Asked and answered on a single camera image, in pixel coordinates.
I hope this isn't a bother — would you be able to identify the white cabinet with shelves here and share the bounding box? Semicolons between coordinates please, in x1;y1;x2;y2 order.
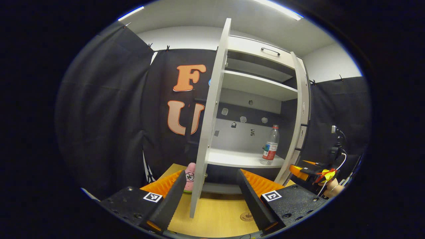
203;35;307;195

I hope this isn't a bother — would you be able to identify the pink starfish plush toy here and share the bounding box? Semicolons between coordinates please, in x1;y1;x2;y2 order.
184;163;197;193

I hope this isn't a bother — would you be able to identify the clear plastic bottle red label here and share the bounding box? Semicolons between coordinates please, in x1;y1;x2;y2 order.
261;125;280;165

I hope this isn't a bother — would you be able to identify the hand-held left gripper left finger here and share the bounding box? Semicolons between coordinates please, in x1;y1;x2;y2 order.
100;170;187;233

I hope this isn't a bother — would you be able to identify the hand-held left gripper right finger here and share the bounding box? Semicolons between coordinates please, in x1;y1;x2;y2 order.
236;169;327;233

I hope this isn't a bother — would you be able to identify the white cabinet door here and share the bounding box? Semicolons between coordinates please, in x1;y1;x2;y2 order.
274;51;312;186
189;18;232;218

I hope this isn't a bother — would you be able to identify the ceiling light strip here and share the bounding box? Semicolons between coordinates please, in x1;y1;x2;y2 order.
118;6;145;21
256;0;303;20

